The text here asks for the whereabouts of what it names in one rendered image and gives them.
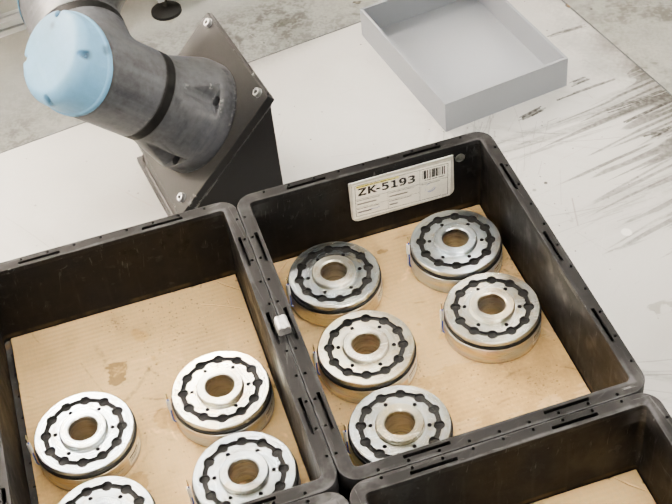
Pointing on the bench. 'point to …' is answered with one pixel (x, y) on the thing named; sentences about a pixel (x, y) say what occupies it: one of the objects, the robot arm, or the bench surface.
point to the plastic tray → (464, 55)
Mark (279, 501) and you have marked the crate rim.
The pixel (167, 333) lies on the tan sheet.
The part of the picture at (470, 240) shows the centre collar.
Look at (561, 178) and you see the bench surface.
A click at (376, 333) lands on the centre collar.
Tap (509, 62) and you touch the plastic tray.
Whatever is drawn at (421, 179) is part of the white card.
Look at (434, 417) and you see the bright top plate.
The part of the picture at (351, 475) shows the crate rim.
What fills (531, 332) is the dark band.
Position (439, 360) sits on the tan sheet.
